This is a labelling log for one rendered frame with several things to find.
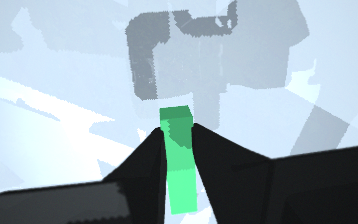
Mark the green rectangular post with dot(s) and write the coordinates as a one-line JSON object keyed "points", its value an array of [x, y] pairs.
{"points": [[176, 122]]}

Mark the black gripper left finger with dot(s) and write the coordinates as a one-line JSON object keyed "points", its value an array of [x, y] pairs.
{"points": [[133, 193]]}

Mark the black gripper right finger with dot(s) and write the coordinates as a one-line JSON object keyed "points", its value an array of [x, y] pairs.
{"points": [[245, 187]]}

